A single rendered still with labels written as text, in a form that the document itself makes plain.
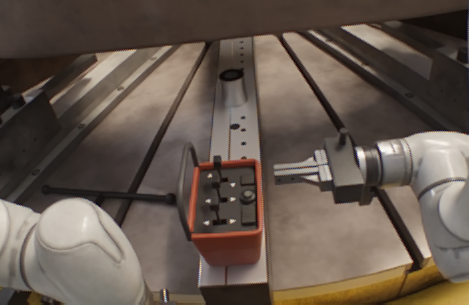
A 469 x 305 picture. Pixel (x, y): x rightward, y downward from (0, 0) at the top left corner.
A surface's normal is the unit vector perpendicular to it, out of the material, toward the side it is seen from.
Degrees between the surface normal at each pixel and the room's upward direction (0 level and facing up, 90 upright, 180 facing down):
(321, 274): 0
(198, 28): 90
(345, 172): 0
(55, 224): 9
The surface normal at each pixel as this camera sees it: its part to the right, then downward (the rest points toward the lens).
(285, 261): -0.13, -0.75
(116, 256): 0.93, -0.06
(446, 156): -0.11, -0.51
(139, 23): -0.13, 0.66
